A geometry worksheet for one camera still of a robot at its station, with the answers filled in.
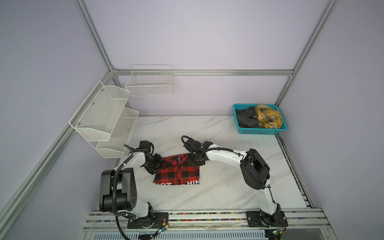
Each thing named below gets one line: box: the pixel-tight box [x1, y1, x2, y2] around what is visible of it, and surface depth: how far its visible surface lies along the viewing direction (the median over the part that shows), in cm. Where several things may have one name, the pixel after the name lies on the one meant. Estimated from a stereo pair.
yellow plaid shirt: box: [254, 104, 284, 129], surface depth 107 cm
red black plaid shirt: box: [153, 153, 200, 185], surface depth 86 cm
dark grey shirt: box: [236, 106, 264, 128], surface depth 109 cm
